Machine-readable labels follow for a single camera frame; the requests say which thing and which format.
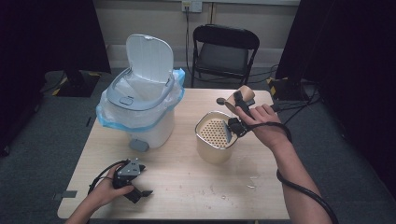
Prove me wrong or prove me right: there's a person's left hand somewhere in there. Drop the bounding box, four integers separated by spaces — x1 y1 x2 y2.
88 163 135 208

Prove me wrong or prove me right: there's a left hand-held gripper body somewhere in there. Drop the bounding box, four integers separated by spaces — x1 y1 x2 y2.
111 158 147 189

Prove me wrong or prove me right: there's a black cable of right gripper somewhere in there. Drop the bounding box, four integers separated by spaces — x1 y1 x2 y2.
241 120 340 224

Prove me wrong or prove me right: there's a black wall socket cable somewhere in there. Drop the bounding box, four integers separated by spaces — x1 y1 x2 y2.
184 6 196 69

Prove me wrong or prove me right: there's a black folding chair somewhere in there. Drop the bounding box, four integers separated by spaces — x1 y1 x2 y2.
190 23 262 89

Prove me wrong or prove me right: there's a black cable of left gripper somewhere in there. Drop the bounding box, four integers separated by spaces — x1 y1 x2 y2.
87 159 129 196

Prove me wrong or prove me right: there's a black plug with cable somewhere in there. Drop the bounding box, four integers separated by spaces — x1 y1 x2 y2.
270 92 322 114

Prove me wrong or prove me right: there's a grey floor tape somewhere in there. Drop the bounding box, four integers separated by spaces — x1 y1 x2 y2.
51 189 78 202

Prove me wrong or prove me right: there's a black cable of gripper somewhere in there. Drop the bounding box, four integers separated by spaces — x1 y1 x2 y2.
241 120 340 224
87 159 129 196

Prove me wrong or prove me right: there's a black stand base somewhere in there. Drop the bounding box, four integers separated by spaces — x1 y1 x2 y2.
55 69 101 98
267 77 314 101

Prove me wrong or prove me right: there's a white wall socket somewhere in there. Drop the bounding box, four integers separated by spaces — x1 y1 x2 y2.
181 0 204 14

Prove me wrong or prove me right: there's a beige paper cup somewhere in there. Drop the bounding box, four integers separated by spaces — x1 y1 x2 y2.
223 85 257 115

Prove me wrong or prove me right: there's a blue-edged clear trash bag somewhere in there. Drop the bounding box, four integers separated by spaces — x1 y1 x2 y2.
95 68 187 133

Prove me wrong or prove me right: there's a white pedal trash can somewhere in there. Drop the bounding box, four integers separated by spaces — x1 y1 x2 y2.
106 34 176 153

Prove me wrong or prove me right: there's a person's right hand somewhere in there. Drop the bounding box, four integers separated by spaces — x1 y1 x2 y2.
234 103 290 151

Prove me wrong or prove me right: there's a beige container with perforated strainer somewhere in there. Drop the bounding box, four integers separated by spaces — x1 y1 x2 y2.
194 110 239 165

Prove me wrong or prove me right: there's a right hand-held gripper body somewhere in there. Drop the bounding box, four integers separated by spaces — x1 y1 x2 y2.
222 116 250 145

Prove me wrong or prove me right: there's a black curtain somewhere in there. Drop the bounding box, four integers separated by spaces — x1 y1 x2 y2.
0 0 112 157
275 0 396 200

